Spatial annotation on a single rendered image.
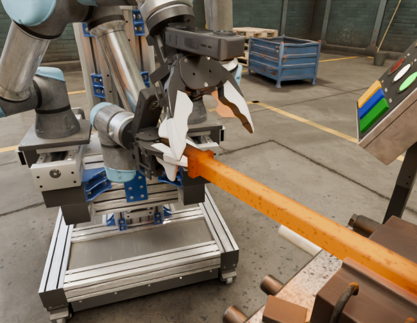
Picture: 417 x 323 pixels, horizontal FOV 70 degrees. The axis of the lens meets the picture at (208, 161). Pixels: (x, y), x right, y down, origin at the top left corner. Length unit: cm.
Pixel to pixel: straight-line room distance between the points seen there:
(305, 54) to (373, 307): 526
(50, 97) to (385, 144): 99
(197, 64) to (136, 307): 129
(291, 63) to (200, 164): 496
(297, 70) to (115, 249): 456
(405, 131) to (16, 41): 89
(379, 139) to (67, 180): 92
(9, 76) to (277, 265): 144
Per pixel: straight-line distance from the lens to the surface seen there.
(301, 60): 547
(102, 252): 153
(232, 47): 38
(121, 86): 83
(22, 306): 175
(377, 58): 814
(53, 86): 114
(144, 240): 154
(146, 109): 56
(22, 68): 94
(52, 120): 116
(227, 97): 45
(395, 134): 73
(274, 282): 46
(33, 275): 187
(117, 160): 75
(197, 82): 42
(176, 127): 39
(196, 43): 40
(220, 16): 100
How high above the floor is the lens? 123
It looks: 28 degrees down
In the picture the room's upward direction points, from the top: straight up
